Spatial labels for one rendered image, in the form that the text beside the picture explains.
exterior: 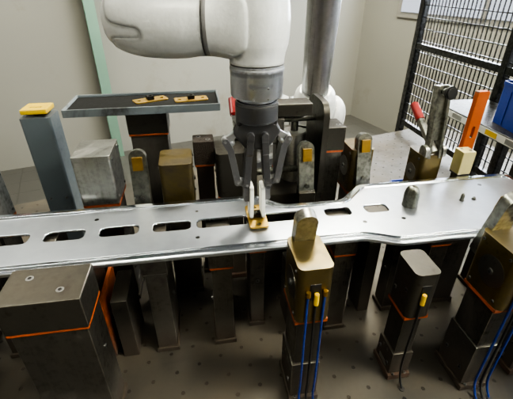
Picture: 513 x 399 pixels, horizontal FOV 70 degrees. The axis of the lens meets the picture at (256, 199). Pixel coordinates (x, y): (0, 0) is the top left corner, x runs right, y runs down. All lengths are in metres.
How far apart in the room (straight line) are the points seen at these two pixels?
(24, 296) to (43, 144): 0.51
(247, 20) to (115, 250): 0.45
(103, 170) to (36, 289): 0.30
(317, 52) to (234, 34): 0.72
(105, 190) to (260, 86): 0.43
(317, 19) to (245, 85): 0.65
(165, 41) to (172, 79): 3.11
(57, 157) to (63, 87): 2.59
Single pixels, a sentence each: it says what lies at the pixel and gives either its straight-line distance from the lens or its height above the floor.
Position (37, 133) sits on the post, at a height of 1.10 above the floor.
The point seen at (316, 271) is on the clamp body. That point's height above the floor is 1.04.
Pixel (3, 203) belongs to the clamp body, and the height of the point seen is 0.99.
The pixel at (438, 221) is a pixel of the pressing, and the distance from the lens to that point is 0.84.
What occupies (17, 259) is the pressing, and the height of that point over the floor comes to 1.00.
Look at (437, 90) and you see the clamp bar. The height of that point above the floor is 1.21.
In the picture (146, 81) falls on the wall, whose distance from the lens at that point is 3.68.
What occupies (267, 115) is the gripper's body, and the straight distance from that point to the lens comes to 0.63.
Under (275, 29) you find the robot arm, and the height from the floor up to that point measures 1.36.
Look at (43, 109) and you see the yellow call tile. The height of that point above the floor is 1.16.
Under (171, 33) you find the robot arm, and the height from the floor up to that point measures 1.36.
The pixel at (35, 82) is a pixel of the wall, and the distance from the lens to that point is 3.64.
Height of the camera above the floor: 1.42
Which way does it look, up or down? 31 degrees down
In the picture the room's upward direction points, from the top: straight up
